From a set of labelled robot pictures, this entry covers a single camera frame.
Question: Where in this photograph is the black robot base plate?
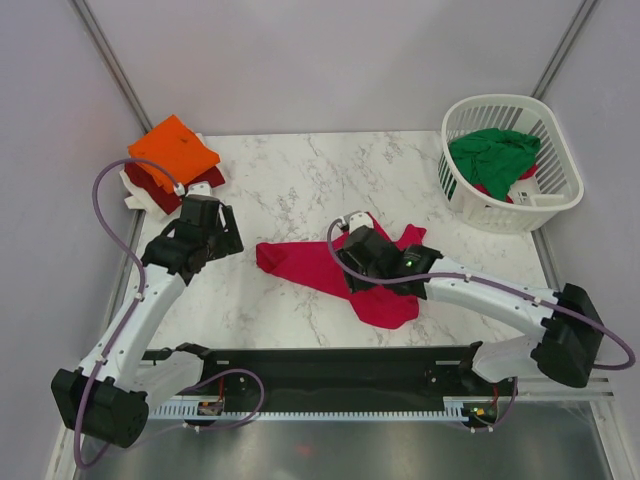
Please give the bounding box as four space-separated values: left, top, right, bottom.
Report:
179 344 514 412

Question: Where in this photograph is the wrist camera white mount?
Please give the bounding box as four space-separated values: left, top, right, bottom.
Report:
174 182 213 197
337 211 374 233

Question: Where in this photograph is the folded white t shirt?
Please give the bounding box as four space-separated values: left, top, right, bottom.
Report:
119 170 169 221

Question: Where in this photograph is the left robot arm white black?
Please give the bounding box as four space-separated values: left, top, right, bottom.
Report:
51 192 244 448

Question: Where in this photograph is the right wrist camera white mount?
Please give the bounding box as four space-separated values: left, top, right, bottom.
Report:
337 211 374 233

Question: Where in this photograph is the white slotted cable duct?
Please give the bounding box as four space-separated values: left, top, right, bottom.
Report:
149 399 496 422

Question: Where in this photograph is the pink red t shirt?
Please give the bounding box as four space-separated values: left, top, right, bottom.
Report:
256 241 420 329

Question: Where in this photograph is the white plastic laundry basket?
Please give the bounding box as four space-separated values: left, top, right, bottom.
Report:
438 94 584 234

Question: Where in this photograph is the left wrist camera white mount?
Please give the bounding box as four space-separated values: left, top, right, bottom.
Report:
174 182 213 197

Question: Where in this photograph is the folded orange t shirt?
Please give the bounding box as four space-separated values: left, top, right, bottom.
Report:
128 115 220 186

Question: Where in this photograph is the red garment under green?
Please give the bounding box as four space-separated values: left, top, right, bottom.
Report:
473 164 538 204

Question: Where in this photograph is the aluminium frame rail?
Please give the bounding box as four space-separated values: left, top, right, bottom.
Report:
69 358 614 401

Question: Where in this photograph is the green t shirt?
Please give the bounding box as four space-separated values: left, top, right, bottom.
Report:
448 128 541 186

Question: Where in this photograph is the folded dark red t shirt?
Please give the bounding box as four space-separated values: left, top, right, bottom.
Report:
123 160 226 215

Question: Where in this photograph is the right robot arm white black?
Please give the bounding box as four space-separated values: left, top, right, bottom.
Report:
332 224 603 394

